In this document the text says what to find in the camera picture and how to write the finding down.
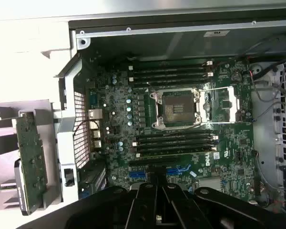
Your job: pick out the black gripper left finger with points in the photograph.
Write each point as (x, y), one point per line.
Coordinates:
(124, 210)

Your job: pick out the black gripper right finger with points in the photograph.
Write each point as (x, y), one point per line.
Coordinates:
(193, 210)

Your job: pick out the silver chipset heatsink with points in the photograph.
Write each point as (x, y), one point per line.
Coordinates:
(209, 184)

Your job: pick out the blue expansion slot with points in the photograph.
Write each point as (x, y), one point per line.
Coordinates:
(138, 175)

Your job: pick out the black long expansion slot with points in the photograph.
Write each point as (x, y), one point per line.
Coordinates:
(155, 162)

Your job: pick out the black RAM slot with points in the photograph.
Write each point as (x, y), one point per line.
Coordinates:
(169, 76)
(169, 82)
(169, 63)
(174, 139)
(169, 69)
(174, 145)
(174, 133)

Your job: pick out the green motherboard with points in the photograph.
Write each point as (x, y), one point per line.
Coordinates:
(233, 143)

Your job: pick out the open black PC case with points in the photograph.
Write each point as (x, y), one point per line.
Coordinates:
(69, 133)

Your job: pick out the thin locking lever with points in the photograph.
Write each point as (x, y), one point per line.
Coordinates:
(228, 122)

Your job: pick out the CPU socket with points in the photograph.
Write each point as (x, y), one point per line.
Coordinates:
(178, 108)

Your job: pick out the metal socket cover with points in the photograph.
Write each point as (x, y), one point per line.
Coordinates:
(231, 105)

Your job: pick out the coin cell battery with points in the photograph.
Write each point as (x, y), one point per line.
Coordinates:
(236, 76)

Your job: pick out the grey parts rack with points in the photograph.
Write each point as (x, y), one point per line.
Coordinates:
(4, 124)

